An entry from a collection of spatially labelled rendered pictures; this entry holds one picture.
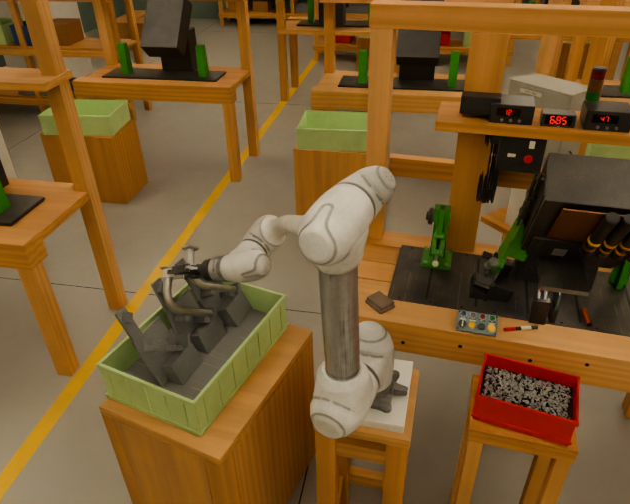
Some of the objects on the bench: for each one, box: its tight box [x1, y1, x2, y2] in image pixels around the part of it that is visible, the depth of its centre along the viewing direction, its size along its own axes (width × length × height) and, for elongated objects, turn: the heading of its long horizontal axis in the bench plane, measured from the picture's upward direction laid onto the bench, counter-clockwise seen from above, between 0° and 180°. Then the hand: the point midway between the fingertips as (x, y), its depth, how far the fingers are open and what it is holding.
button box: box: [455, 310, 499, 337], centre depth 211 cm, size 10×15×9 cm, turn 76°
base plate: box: [387, 245, 630, 340], centre depth 231 cm, size 42×110×2 cm, turn 76°
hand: (173, 273), depth 198 cm, fingers closed on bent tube, 3 cm apart
